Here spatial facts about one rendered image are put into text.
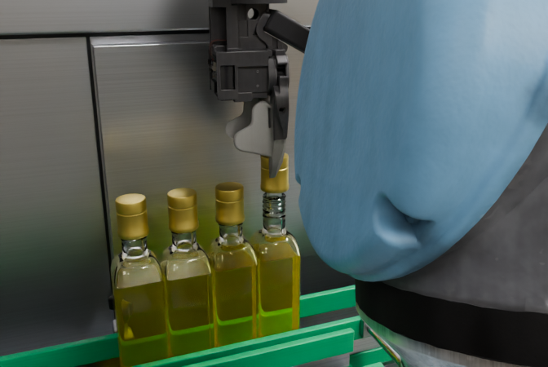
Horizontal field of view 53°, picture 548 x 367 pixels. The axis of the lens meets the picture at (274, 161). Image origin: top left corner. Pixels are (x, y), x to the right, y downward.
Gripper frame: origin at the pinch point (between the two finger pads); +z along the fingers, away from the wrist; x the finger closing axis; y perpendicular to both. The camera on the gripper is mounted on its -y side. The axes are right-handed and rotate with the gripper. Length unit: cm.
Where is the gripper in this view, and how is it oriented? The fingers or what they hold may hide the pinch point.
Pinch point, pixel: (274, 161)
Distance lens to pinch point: 68.0
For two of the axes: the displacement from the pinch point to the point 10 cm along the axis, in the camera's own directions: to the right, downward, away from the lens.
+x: 2.4, 2.9, -9.3
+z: 0.0, 9.5, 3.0
